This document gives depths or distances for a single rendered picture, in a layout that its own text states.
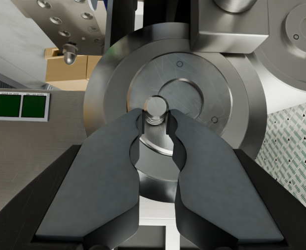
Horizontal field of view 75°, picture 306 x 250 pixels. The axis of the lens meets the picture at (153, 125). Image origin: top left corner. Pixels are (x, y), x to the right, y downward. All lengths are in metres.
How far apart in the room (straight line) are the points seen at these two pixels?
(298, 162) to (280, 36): 0.17
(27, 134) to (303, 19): 0.54
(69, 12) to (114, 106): 0.32
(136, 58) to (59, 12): 0.32
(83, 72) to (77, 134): 2.15
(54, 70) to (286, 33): 2.77
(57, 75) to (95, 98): 2.66
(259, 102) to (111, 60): 0.12
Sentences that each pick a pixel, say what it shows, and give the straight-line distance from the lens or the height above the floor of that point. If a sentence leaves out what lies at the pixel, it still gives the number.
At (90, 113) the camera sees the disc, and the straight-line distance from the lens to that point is 0.17.
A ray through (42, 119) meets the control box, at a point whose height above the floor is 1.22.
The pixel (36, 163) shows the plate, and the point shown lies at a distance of 0.55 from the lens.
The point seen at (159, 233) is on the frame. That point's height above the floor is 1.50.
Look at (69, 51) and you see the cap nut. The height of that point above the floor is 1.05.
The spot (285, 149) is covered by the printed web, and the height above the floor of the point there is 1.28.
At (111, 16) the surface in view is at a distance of 0.22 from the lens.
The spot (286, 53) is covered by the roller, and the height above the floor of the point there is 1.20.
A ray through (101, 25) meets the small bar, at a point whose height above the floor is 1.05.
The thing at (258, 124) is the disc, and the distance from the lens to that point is 0.18.
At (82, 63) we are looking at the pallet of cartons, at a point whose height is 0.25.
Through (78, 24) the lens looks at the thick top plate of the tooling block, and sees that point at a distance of 0.49.
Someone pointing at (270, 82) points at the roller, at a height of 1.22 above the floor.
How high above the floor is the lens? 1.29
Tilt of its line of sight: 8 degrees down
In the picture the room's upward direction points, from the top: 178 degrees counter-clockwise
